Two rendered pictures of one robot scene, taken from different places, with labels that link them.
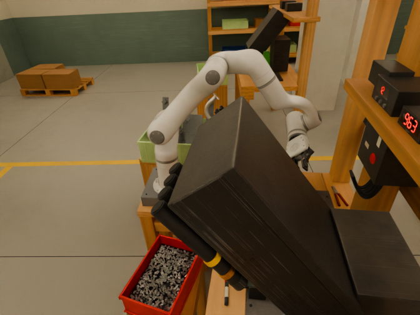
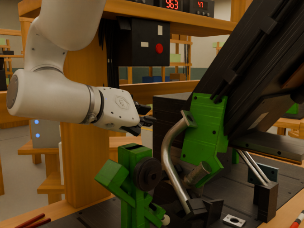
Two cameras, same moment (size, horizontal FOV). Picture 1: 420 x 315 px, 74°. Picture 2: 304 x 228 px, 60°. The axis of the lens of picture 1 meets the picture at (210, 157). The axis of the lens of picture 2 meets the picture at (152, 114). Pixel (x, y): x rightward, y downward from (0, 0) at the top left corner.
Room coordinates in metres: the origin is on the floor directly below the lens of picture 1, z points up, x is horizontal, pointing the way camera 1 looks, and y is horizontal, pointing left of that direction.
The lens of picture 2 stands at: (1.42, 0.06, 1.35)
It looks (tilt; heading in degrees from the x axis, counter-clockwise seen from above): 11 degrees down; 218
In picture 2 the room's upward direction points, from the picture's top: straight up
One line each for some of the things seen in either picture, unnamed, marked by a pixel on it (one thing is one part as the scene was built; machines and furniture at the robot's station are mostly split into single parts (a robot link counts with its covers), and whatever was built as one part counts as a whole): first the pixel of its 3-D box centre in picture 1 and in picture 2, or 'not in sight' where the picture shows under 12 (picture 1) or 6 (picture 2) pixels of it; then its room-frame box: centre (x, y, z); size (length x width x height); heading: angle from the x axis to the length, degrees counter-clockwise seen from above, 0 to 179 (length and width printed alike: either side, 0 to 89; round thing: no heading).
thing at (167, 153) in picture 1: (165, 134); not in sight; (1.28, 0.22, 1.22); 0.19 x 0.12 x 0.24; 171
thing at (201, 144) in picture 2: not in sight; (209, 128); (0.72, -0.28, 1.17); 0.13 x 0.12 x 0.20; 170
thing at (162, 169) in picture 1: (168, 171); not in sight; (1.25, 0.23, 1.00); 0.19 x 0.19 x 0.18
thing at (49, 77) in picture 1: (56, 79); not in sight; (5.94, 3.16, 0.22); 1.20 x 0.81 x 0.44; 82
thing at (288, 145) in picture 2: not in sight; (245, 139); (0.57, -0.22, 1.11); 0.39 x 0.16 x 0.03; 80
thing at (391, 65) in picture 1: (389, 76); not in sight; (0.88, -0.59, 1.59); 0.15 x 0.07 x 0.07; 170
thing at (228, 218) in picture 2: not in sight; (234, 221); (0.72, -0.19, 0.90); 0.06 x 0.04 x 0.01; 89
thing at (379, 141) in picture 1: (391, 149); (141, 44); (0.71, -0.55, 1.42); 0.17 x 0.12 x 0.15; 170
